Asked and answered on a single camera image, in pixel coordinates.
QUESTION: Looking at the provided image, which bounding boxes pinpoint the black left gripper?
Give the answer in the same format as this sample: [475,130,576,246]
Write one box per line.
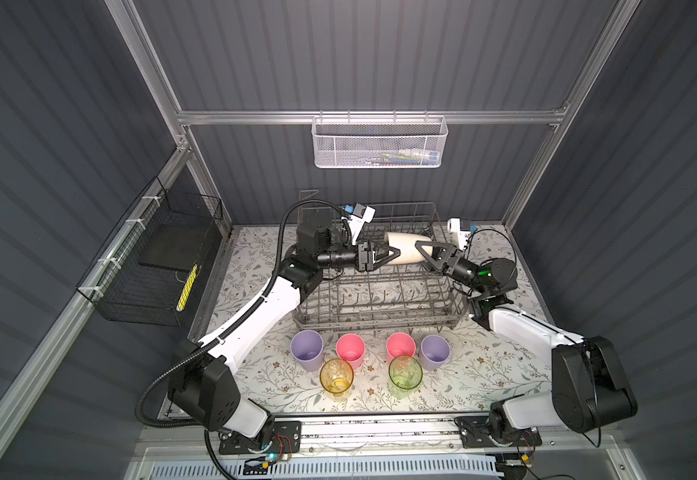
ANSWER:
[314,236,399,275]

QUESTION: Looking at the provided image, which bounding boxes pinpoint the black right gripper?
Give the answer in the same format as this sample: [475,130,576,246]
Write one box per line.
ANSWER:
[411,247,486,300]

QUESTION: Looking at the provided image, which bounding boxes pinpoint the beige cup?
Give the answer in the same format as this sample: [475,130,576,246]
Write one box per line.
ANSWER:
[386,232,433,265]

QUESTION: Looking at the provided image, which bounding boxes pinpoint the lilac cup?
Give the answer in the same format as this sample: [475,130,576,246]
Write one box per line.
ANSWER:
[290,330,324,372]
[419,335,452,371]

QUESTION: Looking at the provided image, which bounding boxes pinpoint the yellow transparent cup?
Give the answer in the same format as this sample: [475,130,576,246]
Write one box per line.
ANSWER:
[320,358,355,399]

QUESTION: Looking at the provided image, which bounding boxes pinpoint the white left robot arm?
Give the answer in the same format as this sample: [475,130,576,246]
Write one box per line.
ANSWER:
[134,199,403,445]

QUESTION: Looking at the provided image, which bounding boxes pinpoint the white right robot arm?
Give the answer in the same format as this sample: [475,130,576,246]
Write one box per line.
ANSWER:
[415,240,639,445]

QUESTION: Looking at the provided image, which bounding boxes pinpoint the pink cup right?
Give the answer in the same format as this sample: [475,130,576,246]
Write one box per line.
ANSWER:
[386,332,417,363]

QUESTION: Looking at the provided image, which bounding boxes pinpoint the pink cup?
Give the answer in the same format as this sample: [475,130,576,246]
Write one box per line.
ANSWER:
[336,333,366,371]
[386,332,417,363]

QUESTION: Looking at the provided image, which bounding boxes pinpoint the pink cup left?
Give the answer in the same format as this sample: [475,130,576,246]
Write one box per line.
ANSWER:
[336,333,366,371]

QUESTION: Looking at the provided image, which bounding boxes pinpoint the tubes in white basket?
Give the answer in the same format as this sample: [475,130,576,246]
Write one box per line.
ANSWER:
[363,148,442,168]

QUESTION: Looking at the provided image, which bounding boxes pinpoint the green transparent cup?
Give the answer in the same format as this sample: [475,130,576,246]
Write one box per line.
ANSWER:
[389,355,424,398]

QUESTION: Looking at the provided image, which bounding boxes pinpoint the yellow brush in basket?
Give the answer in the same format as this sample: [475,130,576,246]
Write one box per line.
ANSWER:
[176,264,200,312]

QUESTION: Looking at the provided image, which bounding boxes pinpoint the black pad in basket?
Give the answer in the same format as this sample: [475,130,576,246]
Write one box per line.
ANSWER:
[138,225,204,273]

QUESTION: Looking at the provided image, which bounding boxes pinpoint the white vented cover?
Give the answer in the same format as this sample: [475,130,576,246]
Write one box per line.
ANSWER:
[146,454,506,480]

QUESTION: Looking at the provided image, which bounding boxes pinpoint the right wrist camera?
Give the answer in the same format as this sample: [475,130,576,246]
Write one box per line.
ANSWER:
[447,218,477,251]

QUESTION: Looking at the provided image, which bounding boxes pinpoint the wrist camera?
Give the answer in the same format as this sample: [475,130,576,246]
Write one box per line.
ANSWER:
[342,203,376,245]
[447,218,477,251]

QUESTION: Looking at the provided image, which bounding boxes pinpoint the grey wire dish rack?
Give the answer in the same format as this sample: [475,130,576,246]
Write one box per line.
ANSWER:
[292,201,467,333]

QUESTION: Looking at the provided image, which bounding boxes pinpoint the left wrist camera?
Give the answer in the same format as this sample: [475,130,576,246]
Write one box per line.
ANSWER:
[342,203,376,245]

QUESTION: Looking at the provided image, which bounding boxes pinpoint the white mesh wall basket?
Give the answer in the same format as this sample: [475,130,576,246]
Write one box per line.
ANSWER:
[310,114,449,169]

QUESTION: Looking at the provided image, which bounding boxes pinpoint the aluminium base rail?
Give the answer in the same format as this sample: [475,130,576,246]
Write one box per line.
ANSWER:
[215,410,620,457]

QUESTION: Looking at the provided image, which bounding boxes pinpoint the black wire wall basket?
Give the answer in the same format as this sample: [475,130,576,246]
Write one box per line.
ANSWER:
[78,180,230,327]

